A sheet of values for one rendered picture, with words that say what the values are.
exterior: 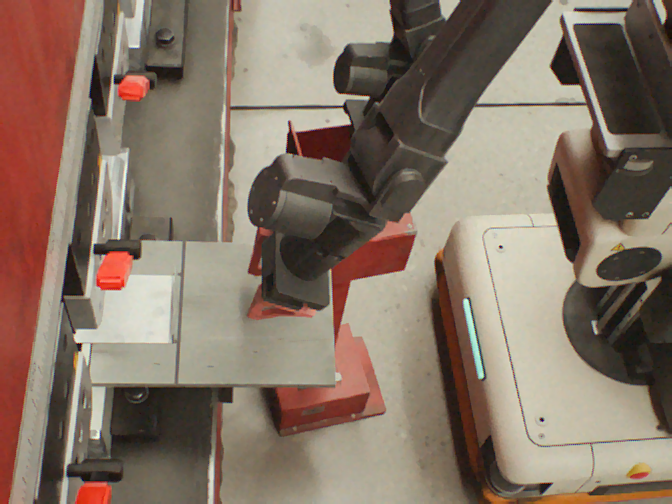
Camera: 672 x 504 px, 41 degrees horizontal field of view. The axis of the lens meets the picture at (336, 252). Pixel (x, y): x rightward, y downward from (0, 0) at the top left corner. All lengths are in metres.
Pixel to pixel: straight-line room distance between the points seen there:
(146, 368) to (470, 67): 0.47
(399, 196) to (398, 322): 1.38
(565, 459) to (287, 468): 0.59
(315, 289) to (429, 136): 0.22
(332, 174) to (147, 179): 0.50
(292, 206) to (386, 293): 1.42
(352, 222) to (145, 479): 0.41
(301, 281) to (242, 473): 1.13
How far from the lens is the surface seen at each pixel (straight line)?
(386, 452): 2.04
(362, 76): 1.26
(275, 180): 0.80
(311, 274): 0.90
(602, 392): 1.91
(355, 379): 1.96
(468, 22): 0.77
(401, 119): 0.79
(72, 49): 0.74
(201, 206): 1.24
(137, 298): 1.03
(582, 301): 2.00
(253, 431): 2.03
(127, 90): 0.85
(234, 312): 1.01
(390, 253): 1.40
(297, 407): 1.92
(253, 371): 0.98
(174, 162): 1.29
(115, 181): 1.16
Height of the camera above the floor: 1.90
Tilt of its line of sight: 58 degrees down
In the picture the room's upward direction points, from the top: 11 degrees clockwise
